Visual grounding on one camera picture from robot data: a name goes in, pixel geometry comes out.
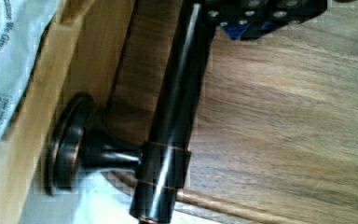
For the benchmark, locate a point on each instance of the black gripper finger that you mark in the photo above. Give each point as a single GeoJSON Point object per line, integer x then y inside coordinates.
{"type": "Point", "coordinates": [248, 20]}

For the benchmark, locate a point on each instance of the wooden drawer with black handle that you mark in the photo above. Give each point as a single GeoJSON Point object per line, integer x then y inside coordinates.
{"type": "Point", "coordinates": [79, 143]}

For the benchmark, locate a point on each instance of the wooden cutting board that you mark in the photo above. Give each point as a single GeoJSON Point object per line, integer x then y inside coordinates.
{"type": "Point", "coordinates": [276, 135]}

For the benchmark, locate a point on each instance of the plastic snack bag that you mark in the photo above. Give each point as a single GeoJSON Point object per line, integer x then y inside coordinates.
{"type": "Point", "coordinates": [22, 23]}

